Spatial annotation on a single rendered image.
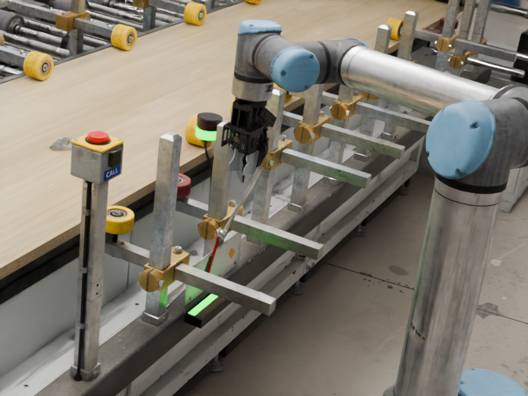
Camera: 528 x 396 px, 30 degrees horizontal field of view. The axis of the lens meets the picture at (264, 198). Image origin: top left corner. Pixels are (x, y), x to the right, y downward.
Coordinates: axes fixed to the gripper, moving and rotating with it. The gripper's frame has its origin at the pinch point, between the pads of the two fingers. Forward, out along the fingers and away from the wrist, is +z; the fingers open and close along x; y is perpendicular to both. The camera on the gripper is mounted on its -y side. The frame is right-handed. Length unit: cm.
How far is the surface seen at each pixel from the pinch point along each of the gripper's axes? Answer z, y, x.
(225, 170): 1.0, -1.5, -6.2
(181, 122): 11, -42, -43
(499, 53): 6, -181, 12
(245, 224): 15.1, -5.7, -1.2
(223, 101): 11, -67, -43
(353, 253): 101, -168, -26
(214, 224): 14.4, 0.6, -6.4
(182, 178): 10.6, -9.0, -21.6
